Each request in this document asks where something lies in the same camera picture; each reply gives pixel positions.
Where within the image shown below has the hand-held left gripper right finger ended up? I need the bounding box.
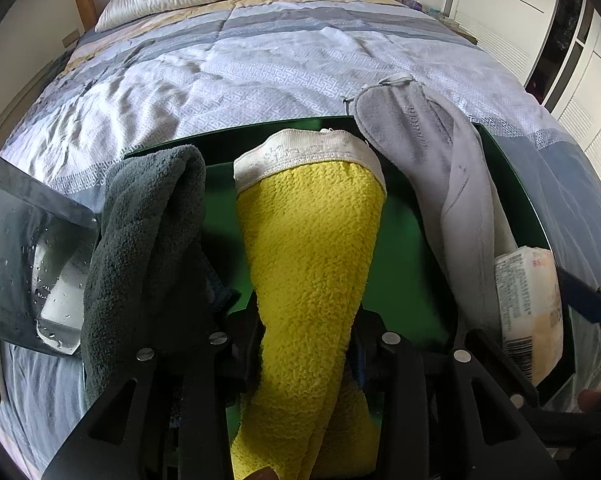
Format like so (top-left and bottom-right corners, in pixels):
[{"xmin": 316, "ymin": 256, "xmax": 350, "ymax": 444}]
[{"xmin": 351, "ymin": 310, "xmax": 561, "ymax": 480}]

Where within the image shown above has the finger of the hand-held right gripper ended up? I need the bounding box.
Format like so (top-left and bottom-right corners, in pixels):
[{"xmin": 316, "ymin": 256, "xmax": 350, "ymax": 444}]
[{"xmin": 555, "ymin": 264, "xmax": 601, "ymax": 326}]

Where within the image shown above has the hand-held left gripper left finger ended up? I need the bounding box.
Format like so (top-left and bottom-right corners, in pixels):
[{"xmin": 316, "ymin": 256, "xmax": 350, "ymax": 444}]
[{"xmin": 43, "ymin": 319, "xmax": 261, "ymax": 480}]

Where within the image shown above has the tissue packet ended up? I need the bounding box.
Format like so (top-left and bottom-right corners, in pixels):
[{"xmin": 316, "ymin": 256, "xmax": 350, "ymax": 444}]
[{"xmin": 495, "ymin": 246, "xmax": 564, "ymax": 386}]

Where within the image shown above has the green tray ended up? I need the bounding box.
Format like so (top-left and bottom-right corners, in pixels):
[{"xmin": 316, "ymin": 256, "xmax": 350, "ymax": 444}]
[{"xmin": 123, "ymin": 115, "xmax": 577, "ymax": 411}]

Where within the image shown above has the yellow towel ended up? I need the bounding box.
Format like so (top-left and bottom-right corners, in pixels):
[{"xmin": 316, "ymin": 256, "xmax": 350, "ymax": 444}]
[{"xmin": 229, "ymin": 129, "xmax": 386, "ymax": 480}]

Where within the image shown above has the dark grey towel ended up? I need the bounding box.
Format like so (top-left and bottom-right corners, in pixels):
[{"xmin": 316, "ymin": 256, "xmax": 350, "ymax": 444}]
[{"xmin": 80, "ymin": 144, "xmax": 231, "ymax": 411}]

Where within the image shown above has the light grey fleece cloth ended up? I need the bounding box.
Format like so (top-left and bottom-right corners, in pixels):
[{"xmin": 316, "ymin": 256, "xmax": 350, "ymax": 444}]
[{"xmin": 345, "ymin": 74, "xmax": 519, "ymax": 311}]

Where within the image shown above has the dark glass pitcher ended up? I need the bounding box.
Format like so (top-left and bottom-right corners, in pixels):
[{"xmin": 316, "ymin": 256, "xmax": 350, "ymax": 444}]
[{"xmin": 0, "ymin": 144, "xmax": 100, "ymax": 357}]

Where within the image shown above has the white wardrobe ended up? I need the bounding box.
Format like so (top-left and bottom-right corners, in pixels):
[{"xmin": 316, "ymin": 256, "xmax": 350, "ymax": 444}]
[{"xmin": 443, "ymin": 0, "xmax": 601, "ymax": 171}]

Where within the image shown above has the wooden nightstand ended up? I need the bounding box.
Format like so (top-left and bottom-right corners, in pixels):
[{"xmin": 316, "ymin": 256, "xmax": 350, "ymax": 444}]
[{"xmin": 431, "ymin": 7, "xmax": 479, "ymax": 43}]

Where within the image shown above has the wooden bed with striped duvet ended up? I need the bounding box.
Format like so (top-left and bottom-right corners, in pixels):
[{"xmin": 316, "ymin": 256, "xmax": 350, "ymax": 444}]
[{"xmin": 0, "ymin": 0, "xmax": 601, "ymax": 480}]

